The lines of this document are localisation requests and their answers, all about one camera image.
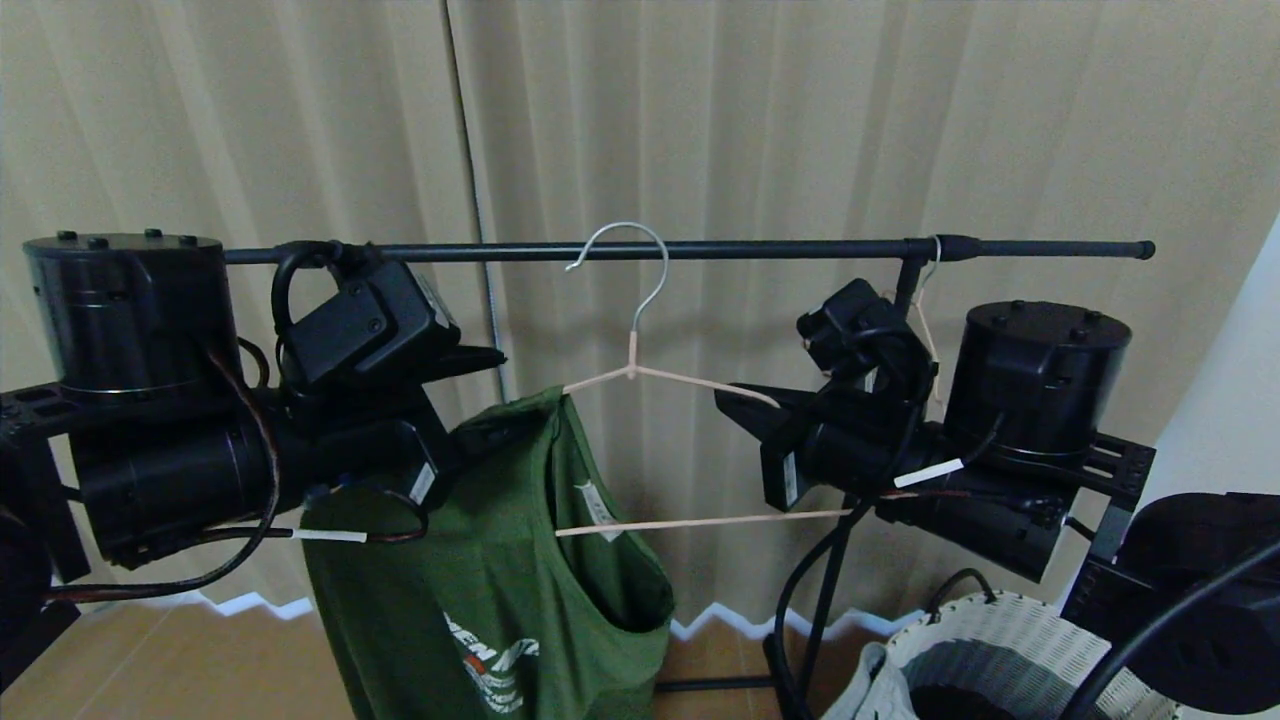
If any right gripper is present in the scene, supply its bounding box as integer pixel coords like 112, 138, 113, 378
714, 384, 1081, 583

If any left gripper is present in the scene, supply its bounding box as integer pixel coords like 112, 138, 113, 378
70, 345, 509, 569

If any pink clothes hanger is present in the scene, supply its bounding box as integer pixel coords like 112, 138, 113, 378
880, 236, 948, 403
553, 221, 863, 539

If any green printed t-shirt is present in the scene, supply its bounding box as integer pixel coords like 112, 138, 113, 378
298, 387, 678, 720

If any black clothes rack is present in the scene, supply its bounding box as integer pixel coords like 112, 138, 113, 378
223, 234, 1158, 720

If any white laundry basket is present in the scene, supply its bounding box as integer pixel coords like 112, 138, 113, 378
820, 567, 1188, 720

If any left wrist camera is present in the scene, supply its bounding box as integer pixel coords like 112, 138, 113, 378
268, 240, 463, 403

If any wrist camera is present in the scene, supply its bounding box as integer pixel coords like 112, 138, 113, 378
795, 278, 938, 403
268, 240, 463, 403

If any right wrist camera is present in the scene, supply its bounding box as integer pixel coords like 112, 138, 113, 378
795, 278, 938, 403

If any black cable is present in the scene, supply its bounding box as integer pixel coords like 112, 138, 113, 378
768, 400, 941, 720
43, 340, 288, 608
1058, 538, 1280, 720

